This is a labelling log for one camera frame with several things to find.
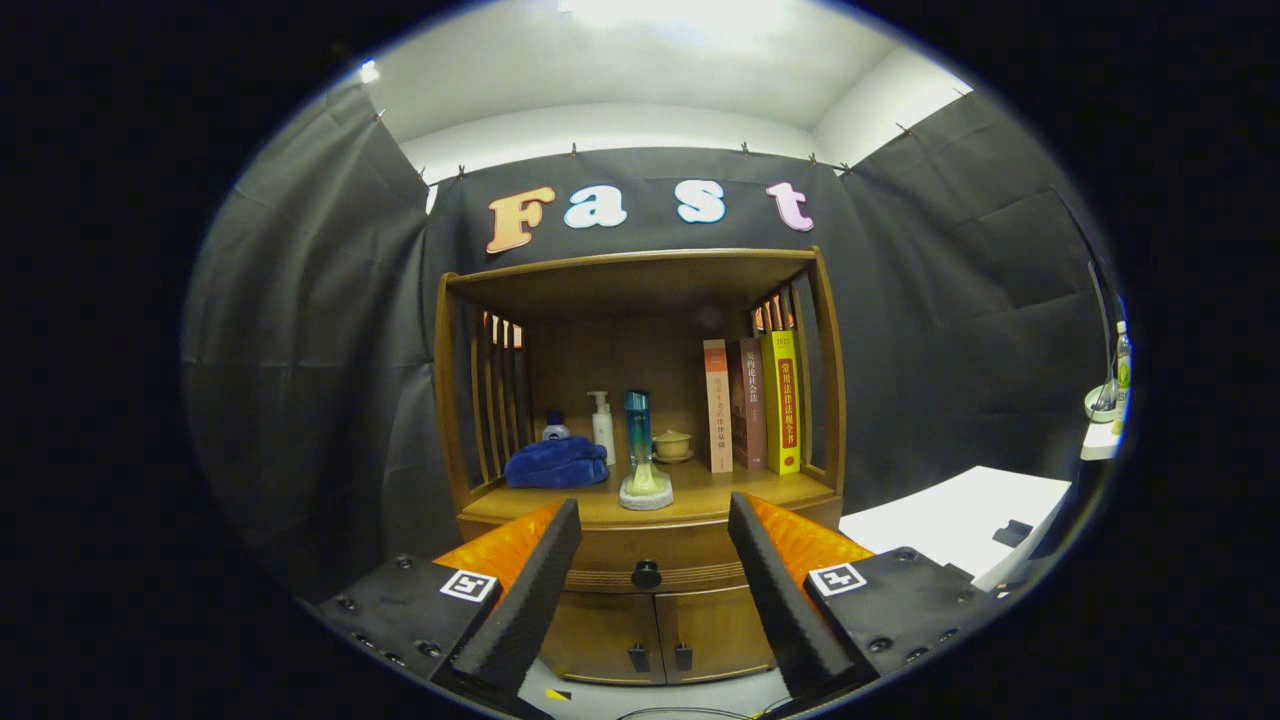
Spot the black backdrop cloth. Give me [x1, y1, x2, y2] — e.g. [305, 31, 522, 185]
[180, 80, 1121, 601]

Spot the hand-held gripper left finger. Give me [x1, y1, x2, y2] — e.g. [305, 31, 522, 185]
[318, 498, 583, 694]

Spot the wooden cabinet door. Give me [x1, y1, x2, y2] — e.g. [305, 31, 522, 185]
[540, 592, 669, 687]
[655, 585, 776, 683]

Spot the blue folded towel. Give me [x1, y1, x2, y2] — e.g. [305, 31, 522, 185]
[503, 436, 610, 490]

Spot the wooden countertop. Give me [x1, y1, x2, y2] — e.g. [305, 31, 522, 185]
[460, 455, 841, 529]

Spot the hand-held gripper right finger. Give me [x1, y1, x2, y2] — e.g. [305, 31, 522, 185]
[727, 490, 1006, 699]

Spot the white pump bottle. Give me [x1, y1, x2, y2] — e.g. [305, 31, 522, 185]
[587, 390, 617, 467]

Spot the wooden cabinet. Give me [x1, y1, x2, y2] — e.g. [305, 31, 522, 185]
[433, 247, 849, 687]

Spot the orange and white book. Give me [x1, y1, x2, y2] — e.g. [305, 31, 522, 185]
[703, 339, 736, 474]

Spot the tall blue bottle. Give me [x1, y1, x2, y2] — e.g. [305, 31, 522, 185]
[625, 390, 653, 466]

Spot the brown book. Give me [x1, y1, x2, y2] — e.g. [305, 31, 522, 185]
[726, 338, 769, 471]

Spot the yellow book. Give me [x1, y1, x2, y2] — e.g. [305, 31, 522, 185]
[760, 331, 803, 476]

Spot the white table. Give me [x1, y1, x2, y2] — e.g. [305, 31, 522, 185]
[838, 466, 1073, 586]

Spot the clear green bottle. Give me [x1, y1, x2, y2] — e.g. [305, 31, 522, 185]
[1113, 320, 1134, 436]

